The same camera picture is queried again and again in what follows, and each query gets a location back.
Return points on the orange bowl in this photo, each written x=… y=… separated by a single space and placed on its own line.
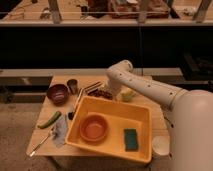
x=93 y=128

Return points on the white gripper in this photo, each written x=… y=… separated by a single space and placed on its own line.
x=112 y=87

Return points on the green sponge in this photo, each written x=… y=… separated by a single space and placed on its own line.
x=130 y=140

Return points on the green cucumber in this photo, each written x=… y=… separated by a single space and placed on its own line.
x=50 y=121

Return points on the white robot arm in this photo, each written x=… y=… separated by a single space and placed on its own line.
x=191 y=142

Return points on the metal spoon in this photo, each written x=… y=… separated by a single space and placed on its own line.
x=41 y=143

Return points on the purple bowl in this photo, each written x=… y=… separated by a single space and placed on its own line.
x=58 y=94

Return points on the small dark eggplant toy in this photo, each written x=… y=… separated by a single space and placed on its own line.
x=70 y=115

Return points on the yellow-green pear toy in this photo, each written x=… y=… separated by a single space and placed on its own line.
x=127 y=94

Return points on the wooden table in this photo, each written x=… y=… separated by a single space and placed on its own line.
x=159 y=128

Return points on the striped brown block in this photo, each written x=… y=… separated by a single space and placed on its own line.
x=92 y=87

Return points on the grey cloth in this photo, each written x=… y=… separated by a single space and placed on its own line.
x=59 y=131

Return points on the white cup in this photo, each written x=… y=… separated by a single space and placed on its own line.
x=160 y=146

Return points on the yellow plastic tub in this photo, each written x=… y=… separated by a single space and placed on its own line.
x=120 y=116

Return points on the small metal cup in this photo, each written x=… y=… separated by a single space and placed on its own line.
x=73 y=86

